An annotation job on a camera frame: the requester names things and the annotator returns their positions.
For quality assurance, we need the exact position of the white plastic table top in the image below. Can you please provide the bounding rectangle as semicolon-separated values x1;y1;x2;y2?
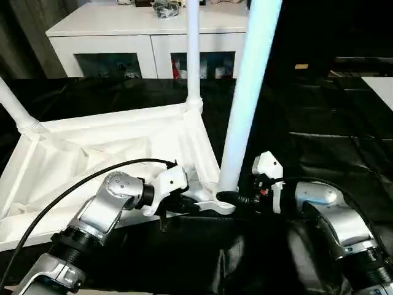
0;101;237;253

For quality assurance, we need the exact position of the black work mat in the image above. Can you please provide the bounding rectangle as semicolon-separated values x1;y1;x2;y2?
0;74;393;295

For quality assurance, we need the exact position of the white side table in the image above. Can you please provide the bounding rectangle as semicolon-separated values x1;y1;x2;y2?
362;76;393;111

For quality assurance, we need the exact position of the white cabinet with glass doors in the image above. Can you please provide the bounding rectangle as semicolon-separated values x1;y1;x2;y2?
46;2;249;79

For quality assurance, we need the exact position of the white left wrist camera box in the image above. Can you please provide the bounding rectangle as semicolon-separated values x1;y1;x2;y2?
142;163;190;217

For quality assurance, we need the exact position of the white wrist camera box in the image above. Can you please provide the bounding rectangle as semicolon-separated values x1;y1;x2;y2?
252;151;284;214
142;163;190;217

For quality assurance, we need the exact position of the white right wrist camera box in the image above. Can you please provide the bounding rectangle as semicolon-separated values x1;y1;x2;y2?
252;151;284;214

